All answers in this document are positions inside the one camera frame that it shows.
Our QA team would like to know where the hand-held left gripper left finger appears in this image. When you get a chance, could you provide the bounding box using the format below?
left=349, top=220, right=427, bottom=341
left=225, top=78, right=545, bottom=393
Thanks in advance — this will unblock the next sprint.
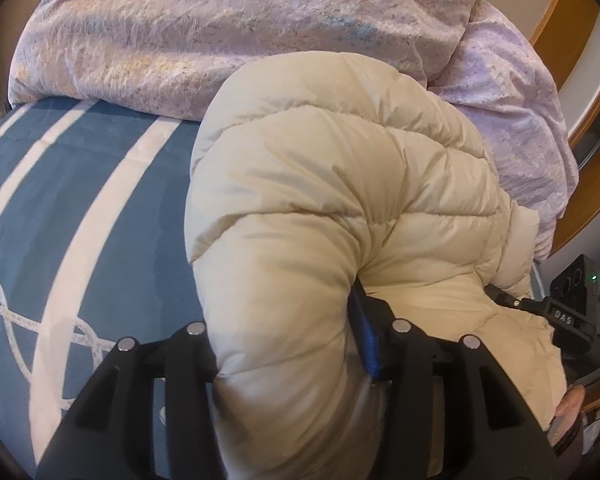
left=71, top=320, right=227, bottom=463

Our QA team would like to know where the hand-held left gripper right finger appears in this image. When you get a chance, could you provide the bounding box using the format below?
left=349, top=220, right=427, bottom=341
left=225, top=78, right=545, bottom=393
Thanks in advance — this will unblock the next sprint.
left=346, top=280, right=542, bottom=463

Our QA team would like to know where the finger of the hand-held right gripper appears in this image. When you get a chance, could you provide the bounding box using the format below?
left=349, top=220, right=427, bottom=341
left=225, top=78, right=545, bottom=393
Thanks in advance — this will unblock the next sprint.
left=484, top=283, right=547, bottom=314

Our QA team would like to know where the cream down jacket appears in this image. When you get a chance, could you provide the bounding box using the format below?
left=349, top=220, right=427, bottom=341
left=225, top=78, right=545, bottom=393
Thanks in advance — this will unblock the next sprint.
left=184, top=51, right=570, bottom=480

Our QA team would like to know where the person's right hand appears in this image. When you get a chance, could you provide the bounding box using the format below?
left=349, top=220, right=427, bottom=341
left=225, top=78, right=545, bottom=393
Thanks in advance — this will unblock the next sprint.
left=549, top=384, right=587, bottom=450

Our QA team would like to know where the blue white-striped bed sheet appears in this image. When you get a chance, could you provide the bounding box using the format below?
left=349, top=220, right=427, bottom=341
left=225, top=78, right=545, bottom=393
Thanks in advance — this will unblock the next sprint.
left=0, top=97, right=221, bottom=480

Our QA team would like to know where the wooden headboard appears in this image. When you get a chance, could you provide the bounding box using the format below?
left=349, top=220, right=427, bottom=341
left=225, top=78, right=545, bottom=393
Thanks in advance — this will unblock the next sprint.
left=527, top=0, right=600, bottom=257

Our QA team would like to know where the lilac patterned duvet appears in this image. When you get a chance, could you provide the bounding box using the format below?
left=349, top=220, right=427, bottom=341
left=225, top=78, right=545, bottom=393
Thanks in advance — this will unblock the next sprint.
left=7, top=0, right=581, bottom=262

